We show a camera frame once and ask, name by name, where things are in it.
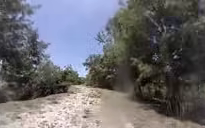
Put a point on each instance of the pale sandy dirt path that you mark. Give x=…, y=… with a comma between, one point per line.
x=90, y=110

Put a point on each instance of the dense green trees and bushes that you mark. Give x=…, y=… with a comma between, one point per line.
x=156, y=56
x=16, y=66

